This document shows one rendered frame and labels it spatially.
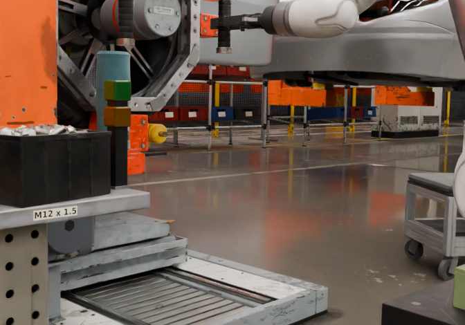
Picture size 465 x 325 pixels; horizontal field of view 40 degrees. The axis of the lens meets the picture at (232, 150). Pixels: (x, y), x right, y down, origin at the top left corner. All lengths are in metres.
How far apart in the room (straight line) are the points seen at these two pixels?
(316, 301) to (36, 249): 0.99
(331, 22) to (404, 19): 2.55
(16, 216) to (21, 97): 0.31
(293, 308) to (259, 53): 1.10
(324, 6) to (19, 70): 0.71
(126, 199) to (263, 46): 1.48
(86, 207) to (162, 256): 0.92
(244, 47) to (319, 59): 1.86
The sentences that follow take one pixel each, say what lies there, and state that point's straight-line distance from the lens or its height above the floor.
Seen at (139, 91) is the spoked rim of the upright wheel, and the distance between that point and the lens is 2.00.
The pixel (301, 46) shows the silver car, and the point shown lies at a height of 0.95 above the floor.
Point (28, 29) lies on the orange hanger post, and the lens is 1.33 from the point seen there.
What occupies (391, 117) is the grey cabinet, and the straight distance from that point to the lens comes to 9.67.
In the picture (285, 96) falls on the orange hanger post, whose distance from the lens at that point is 6.10.
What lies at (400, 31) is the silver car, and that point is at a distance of 4.09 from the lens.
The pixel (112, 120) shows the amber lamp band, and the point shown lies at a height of 0.58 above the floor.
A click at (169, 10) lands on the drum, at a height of 0.86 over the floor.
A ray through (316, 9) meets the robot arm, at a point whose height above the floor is 0.84.
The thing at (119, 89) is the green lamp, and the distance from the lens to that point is 1.25.
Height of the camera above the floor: 0.64
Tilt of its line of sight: 5 degrees down
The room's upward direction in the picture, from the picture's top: 1 degrees clockwise
